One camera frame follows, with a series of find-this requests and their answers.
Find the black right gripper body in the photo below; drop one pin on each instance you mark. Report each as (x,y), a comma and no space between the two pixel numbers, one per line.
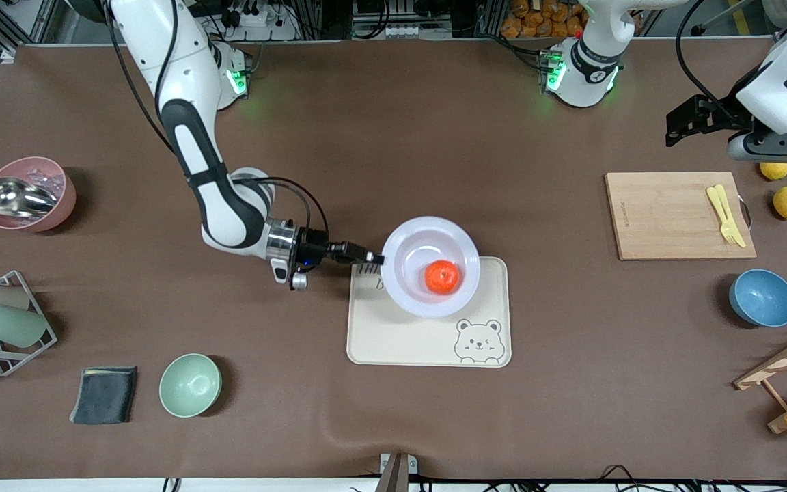
(314,246)

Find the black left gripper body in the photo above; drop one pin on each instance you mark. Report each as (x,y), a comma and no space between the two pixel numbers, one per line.
(720,117)

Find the white round plate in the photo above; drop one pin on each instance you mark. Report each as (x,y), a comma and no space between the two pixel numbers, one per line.
(407,287)

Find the orange mandarin fruit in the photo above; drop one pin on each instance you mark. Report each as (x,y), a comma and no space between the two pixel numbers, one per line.
(443,277)

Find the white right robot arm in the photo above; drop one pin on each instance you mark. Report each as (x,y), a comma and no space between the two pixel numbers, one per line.
(223,212)

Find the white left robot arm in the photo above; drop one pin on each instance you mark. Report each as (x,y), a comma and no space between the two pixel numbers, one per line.
(786,89)

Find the yellow plastic fork and knife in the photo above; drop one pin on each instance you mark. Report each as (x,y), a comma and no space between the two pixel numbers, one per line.
(712,195)

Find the wooden cutting board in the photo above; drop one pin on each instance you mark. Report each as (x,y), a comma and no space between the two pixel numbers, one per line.
(667,219)

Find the cream bear print tray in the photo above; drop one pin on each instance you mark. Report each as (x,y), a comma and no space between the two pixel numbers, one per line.
(407,342)

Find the yellow plastic fork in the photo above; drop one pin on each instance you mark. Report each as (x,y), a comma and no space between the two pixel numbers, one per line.
(729,234)

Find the pile of orange fruits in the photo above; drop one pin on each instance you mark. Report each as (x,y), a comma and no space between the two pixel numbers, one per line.
(537,24)

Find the light green bowl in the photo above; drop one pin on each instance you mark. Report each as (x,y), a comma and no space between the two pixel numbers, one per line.
(190,385)

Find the blue bowl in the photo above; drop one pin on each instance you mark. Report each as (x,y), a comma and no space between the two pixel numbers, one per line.
(762,301)

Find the white power strip with plugs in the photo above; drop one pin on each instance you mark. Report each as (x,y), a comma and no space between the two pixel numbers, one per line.
(264,31)

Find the white empty power strip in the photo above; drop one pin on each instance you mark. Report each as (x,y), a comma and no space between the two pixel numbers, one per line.
(417,30)

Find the wooden dish rack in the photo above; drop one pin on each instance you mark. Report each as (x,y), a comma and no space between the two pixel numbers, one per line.
(776,359)

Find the pink bowl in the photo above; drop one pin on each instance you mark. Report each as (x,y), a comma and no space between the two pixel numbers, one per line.
(62,205)

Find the dark grey folded cloth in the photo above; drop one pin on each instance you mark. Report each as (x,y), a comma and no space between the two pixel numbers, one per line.
(103,396)

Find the metal scoop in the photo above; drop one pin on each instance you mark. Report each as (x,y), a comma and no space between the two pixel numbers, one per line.
(18,195)

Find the light green cup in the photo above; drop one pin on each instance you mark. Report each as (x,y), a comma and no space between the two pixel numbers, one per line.
(11,324)

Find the aluminium frame corner bracket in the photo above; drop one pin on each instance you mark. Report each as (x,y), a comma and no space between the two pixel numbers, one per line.
(8,56)

